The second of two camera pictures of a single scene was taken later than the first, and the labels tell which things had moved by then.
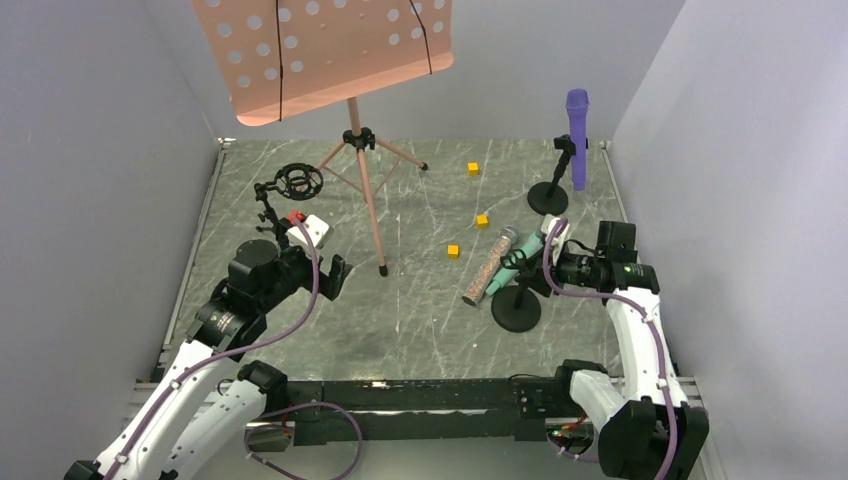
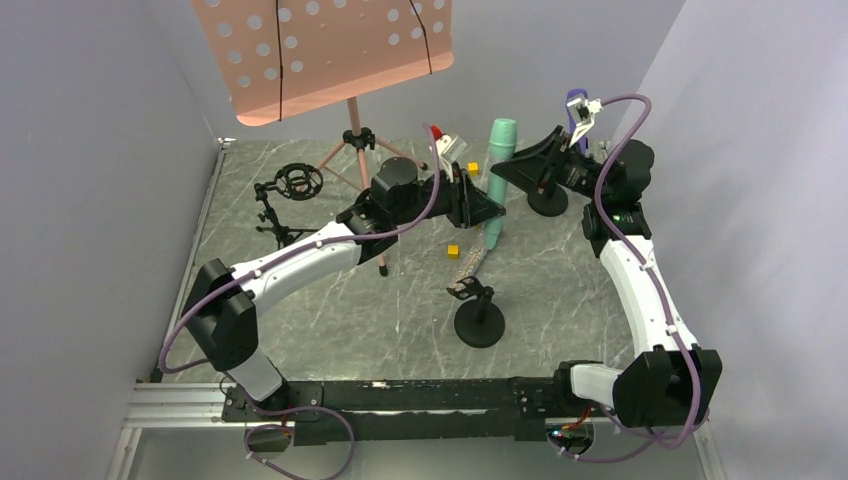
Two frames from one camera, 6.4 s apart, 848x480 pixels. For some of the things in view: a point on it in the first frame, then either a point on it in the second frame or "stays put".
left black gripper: [330, 278] -> [462, 204]
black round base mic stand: [516, 308] -> [478, 323]
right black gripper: [556, 266] -> [553, 162]
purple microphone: [577, 101] stays put
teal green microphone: [532, 246] -> [502, 139]
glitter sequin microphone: [490, 265] -> [472, 260]
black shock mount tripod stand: [297, 181] stays put
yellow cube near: [453, 251] stays put
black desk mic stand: [549, 197] stays put
